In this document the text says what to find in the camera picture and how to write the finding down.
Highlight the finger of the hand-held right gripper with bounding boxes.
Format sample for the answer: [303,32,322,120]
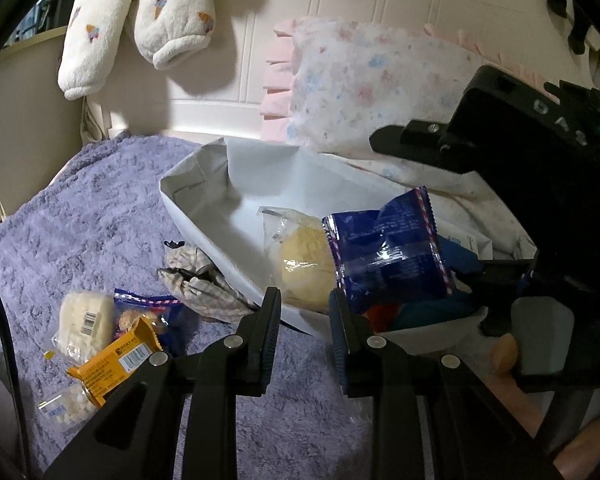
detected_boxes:
[437,236,537,292]
[397,291,491,334]

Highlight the white fleece printed pajamas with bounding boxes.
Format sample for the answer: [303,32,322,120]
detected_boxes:
[56,0,217,102]

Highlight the white bun clear packet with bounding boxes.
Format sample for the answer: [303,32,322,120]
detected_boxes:
[44,290,117,363]

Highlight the orange snack packet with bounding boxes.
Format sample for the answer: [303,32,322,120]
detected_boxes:
[66,316,165,407]

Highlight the person's right forearm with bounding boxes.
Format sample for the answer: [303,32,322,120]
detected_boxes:
[472,372,600,480]

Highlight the blue biscuit packet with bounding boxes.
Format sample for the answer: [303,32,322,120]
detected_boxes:
[321,186,456,317]
[112,287,183,351]

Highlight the cluttered shelf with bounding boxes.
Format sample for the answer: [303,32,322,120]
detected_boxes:
[5,0,76,48]

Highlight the plaid cloth pouch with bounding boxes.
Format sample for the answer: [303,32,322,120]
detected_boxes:
[156,239,258,322]

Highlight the red snack packet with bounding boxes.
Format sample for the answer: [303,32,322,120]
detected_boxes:
[365,304,403,333]

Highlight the clear bottle white tablets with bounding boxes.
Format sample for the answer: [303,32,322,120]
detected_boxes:
[36,384,95,427]

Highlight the pink floral pillow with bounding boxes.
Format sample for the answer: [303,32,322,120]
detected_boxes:
[260,17,600,256]

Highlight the yellow bread clear packet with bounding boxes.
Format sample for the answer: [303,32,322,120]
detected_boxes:
[258,206,343,313]

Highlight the black cable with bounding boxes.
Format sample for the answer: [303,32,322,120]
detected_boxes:
[0,265,31,480]

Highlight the white headboard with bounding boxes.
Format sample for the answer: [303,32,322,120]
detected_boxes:
[87,0,600,146]

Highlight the person's right hand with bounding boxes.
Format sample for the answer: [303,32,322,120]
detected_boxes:
[491,332,520,377]

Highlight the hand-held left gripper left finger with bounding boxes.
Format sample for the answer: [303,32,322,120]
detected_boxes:
[42,285,283,480]

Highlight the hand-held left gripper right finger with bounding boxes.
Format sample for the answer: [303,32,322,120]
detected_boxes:
[328,287,556,480]

